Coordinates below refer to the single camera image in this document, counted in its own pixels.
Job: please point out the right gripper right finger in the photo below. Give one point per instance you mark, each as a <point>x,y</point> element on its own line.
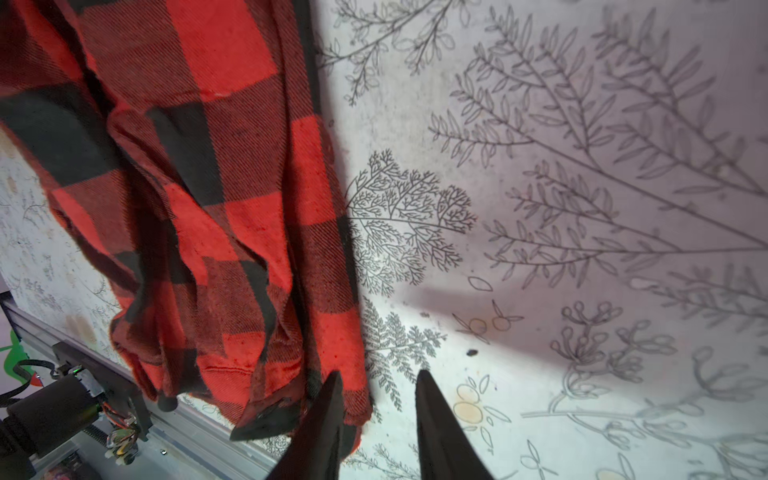
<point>444,451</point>

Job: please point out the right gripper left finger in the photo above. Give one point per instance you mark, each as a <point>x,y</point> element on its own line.
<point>314,452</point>

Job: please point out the red black plaid shirt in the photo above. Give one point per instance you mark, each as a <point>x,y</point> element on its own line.
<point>181,145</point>

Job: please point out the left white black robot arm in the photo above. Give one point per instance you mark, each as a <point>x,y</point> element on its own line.
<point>40,423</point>

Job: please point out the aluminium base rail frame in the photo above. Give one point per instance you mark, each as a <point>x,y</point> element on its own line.
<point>181,444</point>

